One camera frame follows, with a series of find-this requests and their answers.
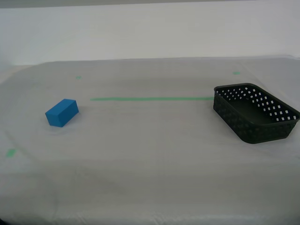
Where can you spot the black perforated plastic basket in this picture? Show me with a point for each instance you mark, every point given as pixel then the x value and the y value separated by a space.
pixel 234 119

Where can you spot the blue rectangular block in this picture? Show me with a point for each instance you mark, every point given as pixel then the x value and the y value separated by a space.
pixel 61 113

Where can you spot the long green tape strip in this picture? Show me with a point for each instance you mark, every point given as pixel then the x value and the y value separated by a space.
pixel 152 99

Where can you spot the white table cloth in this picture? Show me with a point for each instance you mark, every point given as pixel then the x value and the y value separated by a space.
pixel 150 164

